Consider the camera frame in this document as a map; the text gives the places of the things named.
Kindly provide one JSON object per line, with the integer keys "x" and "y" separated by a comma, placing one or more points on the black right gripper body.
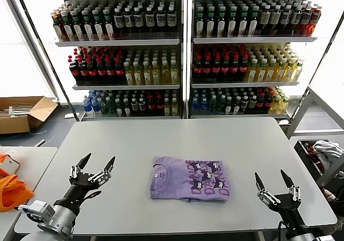
{"x": 289, "y": 214}

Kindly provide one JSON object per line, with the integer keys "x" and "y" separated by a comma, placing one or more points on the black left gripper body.
{"x": 78, "y": 192}

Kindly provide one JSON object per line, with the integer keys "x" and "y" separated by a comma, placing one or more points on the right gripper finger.
{"x": 287, "y": 180}
{"x": 260, "y": 185}

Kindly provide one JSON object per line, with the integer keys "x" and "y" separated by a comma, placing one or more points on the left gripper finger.
{"x": 107, "y": 168}
{"x": 82, "y": 164}

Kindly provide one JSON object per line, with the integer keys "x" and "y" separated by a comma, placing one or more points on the purple t-shirt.
{"x": 166, "y": 181}

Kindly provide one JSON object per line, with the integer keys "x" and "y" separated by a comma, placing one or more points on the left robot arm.
{"x": 59, "y": 219}

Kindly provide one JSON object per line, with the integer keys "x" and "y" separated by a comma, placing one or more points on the black plastic crate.
{"x": 302, "y": 155}

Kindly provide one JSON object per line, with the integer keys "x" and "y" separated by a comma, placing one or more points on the red crumpled garment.
{"x": 310, "y": 151}

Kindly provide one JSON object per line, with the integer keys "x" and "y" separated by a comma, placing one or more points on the small grey floor strip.
{"x": 40, "y": 142}

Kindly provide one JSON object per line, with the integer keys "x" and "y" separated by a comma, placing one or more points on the white crumpled garment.
{"x": 328, "y": 152}

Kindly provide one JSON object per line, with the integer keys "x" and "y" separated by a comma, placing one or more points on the small white floor object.
{"x": 71, "y": 115}

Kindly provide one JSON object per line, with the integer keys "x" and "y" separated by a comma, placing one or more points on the blue label water bottle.
{"x": 96, "y": 106}
{"x": 204, "y": 105}
{"x": 87, "y": 107}
{"x": 196, "y": 105}

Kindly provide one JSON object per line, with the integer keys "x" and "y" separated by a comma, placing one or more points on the green label water bottle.
{"x": 221, "y": 103}
{"x": 213, "y": 103}
{"x": 103, "y": 106}
{"x": 110, "y": 105}

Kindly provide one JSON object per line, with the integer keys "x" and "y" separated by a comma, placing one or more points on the small dark drink bottle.
{"x": 126, "y": 107}
{"x": 142, "y": 105}
{"x": 253, "y": 102}
{"x": 244, "y": 102}
{"x": 228, "y": 106}
{"x": 236, "y": 106}
{"x": 135, "y": 105}
{"x": 118, "y": 107}

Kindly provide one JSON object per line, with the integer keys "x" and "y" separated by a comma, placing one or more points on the orange fabric bag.
{"x": 13, "y": 195}

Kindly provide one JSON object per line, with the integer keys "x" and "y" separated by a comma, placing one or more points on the small white box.
{"x": 10, "y": 164}

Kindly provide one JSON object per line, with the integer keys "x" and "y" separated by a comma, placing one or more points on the yellow juice bottle green cap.
{"x": 167, "y": 107}
{"x": 290, "y": 72}
{"x": 271, "y": 72}
{"x": 174, "y": 76}
{"x": 137, "y": 77}
{"x": 147, "y": 76}
{"x": 262, "y": 72}
{"x": 252, "y": 72}
{"x": 275, "y": 105}
{"x": 174, "y": 107}
{"x": 281, "y": 72}
{"x": 284, "y": 105}
{"x": 166, "y": 76}
{"x": 129, "y": 77}
{"x": 156, "y": 76}
{"x": 299, "y": 71}

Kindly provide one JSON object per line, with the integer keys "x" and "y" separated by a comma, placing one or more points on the open cardboard box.
{"x": 16, "y": 124}

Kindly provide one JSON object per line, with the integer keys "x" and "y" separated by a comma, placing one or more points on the red cap cola bottle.
{"x": 151, "y": 103}
{"x": 216, "y": 69}
{"x": 75, "y": 71}
{"x": 83, "y": 71}
{"x": 197, "y": 69}
{"x": 160, "y": 103}
{"x": 268, "y": 101}
{"x": 92, "y": 71}
{"x": 225, "y": 69}
{"x": 110, "y": 71}
{"x": 101, "y": 71}
{"x": 244, "y": 68}
{"x": 235, "y": 69}
{"x": 260, "y": 101}
{"x": 120, "y": 70}
{"x": 207, "y": 69}

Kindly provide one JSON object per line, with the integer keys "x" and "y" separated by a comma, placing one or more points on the small orange fabric piece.
{"x": 3, "y": 159}

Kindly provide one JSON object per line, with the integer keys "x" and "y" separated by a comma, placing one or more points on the grey metal shelf rack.
{"x": 255, "y": 39}
{"x": 121, "y": 42}

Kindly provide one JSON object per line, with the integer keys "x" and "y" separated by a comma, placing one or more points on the green cap white label bottle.
{"x": 109, "y": 26}
{"x": 200, "y": 23}
{"x": 78, "y": 28}
{"x": 243, "y": 23}
{"x": 99, "y": 27}
{"x": 222, "y": 23}
{"x": 232, "y": 23}
{"x": 254, "y": 23}
{"x": 88, "y": 27}
{"x": 67, "y": 28}
{"x": 211, "y": 23}

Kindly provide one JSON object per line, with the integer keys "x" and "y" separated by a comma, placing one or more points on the dark drink bottle grey label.
{"x": 161, "y": 20}
{"x": 296, "y": 19}
{"x": 138, "y": 20}
{"x": 172, "y": 20}
{"x": 150, "y": 20}
{"x": 129, "y": 21}
{"x": 286, "y": 19}
{"x": 306, "y": 19}
{"x": 119, "y": 21}

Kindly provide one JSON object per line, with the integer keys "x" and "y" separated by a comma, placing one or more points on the dark bottle beige label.
{"x": 275, "y": 19}
{"x": 265, "y": 19}

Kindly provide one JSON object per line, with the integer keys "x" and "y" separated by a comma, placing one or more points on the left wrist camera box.
{"x": 40, "y": 208}

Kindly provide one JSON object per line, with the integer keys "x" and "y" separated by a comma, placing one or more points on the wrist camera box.
{"x": 40, "y": 208}
{"x": 323, "y": 238}

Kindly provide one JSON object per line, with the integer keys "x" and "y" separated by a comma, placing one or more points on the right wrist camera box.
{"x": 323, "y": 238}

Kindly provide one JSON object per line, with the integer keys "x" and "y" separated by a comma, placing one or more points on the grey metal cart frame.
{"x": 302, "y": 110}

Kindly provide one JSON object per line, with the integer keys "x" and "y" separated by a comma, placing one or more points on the dark slanted window post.
{"x": 44, "y": 50}

